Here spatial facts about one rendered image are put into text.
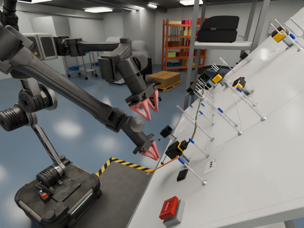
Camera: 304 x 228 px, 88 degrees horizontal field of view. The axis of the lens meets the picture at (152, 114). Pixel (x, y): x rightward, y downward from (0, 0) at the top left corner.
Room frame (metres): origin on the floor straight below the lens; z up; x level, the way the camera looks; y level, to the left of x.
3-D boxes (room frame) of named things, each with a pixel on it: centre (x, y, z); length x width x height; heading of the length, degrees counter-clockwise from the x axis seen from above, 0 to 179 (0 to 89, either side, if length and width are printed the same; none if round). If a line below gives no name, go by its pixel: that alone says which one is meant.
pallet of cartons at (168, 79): (5.05, -0.40, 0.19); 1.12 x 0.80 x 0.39; 152
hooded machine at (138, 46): (7.37, 0.54, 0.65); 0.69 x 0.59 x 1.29; 152
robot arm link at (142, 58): (0.56, 0.09, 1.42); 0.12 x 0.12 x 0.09; 69
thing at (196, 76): (1.56, -0.57, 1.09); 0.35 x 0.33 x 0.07; 159
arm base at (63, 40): (1.14, 0.56, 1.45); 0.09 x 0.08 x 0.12; 152
